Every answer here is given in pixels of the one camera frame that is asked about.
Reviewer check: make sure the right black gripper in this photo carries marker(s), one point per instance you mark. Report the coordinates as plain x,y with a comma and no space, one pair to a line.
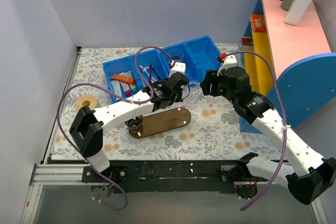
208,85

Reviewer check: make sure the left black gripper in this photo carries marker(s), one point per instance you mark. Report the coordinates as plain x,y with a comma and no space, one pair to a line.
182,87

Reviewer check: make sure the clear textured acrylic holder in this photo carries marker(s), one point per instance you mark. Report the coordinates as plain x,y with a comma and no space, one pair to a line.
194,92

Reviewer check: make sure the dark smoked plastic cup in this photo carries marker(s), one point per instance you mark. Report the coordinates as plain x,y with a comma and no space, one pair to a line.
134,125

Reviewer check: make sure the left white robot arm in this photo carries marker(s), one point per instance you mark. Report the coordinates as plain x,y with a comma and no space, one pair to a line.
89,125

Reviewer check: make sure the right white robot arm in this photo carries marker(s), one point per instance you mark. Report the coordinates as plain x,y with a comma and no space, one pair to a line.
305,172

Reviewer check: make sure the white toothbrush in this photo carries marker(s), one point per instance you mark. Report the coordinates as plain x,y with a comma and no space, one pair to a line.
146,71

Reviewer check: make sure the oval wooden tray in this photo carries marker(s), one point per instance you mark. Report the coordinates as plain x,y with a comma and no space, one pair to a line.
163,122

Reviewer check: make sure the red toothbrush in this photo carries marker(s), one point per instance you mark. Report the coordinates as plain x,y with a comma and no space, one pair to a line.
150,74

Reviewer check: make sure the orange toothpaste tube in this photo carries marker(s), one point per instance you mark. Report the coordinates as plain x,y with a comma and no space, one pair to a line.
123,78

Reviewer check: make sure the right blue divided bin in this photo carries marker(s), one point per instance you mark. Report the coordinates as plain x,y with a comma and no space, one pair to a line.
199,55

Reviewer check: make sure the blue divided bin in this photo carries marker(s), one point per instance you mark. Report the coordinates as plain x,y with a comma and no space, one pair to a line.
122,74
199,55

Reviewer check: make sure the clear plastic cup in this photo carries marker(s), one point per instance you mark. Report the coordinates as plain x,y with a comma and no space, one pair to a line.
176,55

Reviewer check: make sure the white tube green cap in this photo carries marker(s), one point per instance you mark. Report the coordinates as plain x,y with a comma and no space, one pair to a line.
133,88

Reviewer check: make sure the sponge package box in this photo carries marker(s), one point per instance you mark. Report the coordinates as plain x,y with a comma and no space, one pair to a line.
246,44

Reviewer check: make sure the floral table mat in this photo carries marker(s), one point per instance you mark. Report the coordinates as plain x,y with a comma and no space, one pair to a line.
212,134

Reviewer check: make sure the left blue divided bin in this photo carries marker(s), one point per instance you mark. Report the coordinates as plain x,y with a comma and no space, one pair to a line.
122,74

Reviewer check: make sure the orange snack box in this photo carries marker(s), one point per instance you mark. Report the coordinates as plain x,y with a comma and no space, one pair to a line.
258,23

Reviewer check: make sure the blue pink shelf unit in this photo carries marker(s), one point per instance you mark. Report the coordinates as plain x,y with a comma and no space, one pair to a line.
301,58

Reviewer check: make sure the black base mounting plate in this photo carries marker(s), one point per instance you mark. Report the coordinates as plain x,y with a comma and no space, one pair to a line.
169,176

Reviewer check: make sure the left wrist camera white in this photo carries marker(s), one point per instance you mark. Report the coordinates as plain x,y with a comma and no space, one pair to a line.
178,67

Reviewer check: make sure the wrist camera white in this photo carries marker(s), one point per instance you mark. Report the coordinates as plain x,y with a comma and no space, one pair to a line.
178,67
226,62

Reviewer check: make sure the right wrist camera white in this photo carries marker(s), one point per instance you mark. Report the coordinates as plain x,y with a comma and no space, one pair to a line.
226,62

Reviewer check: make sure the aluminium frame rail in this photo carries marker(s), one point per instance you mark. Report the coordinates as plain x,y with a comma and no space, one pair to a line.
48,174

